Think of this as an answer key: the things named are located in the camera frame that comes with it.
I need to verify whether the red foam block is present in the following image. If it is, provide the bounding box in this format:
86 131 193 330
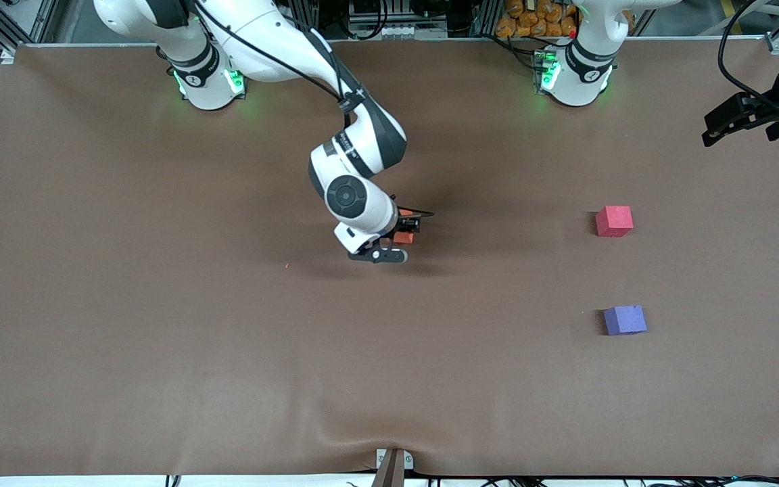
595 206 634 238

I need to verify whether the white terminal block row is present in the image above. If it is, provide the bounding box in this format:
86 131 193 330
349 24 431 39

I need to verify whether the small green-lit electronics board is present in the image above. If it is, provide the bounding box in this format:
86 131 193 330
532 47 559 93

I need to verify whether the purple foam block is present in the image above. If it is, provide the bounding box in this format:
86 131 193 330
603 304 648 337

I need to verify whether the bag of orange items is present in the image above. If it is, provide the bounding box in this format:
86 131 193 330
496 0 578 39

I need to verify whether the brown table mat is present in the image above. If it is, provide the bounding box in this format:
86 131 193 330
0 37 779 478

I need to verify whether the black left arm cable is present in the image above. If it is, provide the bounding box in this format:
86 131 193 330
717 0 779 102

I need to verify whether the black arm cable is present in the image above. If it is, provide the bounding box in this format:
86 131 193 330
717 0 779 102
190 0 367 116

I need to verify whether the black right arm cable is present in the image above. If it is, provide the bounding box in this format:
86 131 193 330
190 0 367 116

